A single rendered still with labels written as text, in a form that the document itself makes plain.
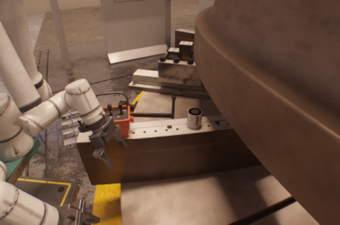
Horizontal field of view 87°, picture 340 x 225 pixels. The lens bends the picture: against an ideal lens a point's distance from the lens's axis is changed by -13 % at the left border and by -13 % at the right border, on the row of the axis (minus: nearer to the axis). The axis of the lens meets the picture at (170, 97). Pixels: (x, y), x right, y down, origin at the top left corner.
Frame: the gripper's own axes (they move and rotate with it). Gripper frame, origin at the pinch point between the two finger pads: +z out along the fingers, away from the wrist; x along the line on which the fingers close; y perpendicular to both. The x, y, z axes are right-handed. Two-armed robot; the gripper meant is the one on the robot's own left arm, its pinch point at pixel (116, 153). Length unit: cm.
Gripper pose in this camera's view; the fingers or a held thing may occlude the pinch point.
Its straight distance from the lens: 89.6
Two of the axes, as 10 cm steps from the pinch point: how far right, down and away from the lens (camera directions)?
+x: 1.7, -4.1, 8.9
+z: 3.8, 8.7, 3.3
